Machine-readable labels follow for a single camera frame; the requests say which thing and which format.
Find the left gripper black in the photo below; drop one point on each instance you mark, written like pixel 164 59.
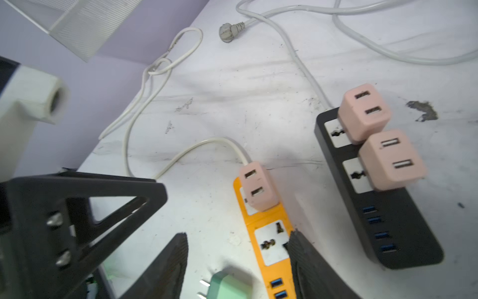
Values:
pixel 28 97

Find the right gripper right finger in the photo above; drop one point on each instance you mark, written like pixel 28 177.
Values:
pixel 313 277

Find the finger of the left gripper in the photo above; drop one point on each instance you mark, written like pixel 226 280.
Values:
pixel 57 229

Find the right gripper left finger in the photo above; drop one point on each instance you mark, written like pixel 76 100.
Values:
pixel 164 278

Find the green adapter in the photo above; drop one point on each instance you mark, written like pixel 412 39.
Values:
pixel 225 286

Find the orange power strip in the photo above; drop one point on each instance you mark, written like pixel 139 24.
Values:
pixel 269 233

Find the black power strip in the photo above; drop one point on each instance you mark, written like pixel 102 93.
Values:
pixel 390 227

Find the pink adapter black strip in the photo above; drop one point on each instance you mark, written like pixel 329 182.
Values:
pixel 363 112
pixel 391 161

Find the white mesh two-tier shelf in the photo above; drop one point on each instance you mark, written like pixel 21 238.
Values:
pixel 82 26

